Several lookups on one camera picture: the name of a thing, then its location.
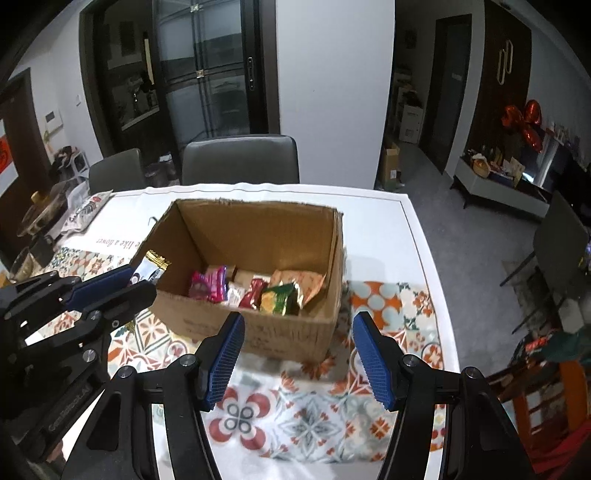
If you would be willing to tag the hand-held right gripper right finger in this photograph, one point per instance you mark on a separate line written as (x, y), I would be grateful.
(374, 360)

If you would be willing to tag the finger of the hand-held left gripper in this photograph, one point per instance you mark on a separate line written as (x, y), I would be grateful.
(99, 284)
(129, 300)

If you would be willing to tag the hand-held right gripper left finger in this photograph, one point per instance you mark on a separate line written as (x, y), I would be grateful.
(226, 355)

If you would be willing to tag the white gold snack packet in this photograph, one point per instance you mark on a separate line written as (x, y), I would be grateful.
(150, 265)

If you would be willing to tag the brown cardboard box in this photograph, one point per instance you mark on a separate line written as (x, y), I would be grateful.
(277, 323)

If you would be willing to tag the red foil candy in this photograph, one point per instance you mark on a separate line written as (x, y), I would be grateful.
(251, 295)

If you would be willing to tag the small white snack packet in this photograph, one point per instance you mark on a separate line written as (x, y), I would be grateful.
(235, 290)

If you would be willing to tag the pink snack packet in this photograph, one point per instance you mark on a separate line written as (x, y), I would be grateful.
(207, 284)

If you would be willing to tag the green snack packet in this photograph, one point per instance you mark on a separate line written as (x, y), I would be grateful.
(279, 300)

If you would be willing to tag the brown snack packet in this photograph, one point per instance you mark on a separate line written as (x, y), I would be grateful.
(300, 281)

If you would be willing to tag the red white printed bag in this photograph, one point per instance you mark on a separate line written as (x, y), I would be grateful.
(85, 212)

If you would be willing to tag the narrow grey dining chair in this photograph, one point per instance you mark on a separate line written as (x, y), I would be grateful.
(115, 173)

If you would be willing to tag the wide grey dining chair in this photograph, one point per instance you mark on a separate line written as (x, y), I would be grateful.
(240, 161)

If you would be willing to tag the orange wooden chair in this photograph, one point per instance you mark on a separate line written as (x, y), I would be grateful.
(554, 397)

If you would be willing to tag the open cardboard box on floor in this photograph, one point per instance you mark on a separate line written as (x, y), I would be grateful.
(390, 166)

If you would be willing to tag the white low sideboard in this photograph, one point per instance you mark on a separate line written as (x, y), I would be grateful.
(498, 194)

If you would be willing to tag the dark side chair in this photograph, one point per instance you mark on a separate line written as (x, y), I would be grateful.
(558, 249)

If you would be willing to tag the glass sliding door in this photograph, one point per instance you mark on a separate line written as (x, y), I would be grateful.
(203, 74)

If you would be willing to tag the white storage box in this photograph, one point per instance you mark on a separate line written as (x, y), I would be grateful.
(412, 122)

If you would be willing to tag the red foil balloon bunch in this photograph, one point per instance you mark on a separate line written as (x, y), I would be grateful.
(526, 122)

